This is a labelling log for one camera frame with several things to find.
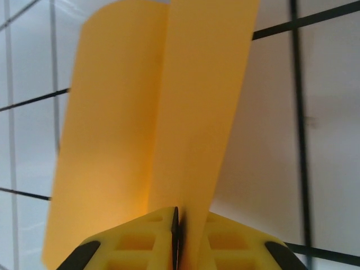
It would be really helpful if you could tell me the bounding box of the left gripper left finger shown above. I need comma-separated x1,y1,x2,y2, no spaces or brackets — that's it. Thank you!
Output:
60,206,180,270

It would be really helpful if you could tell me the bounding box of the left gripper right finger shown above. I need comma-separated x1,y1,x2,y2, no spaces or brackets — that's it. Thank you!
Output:
193,211,307,270

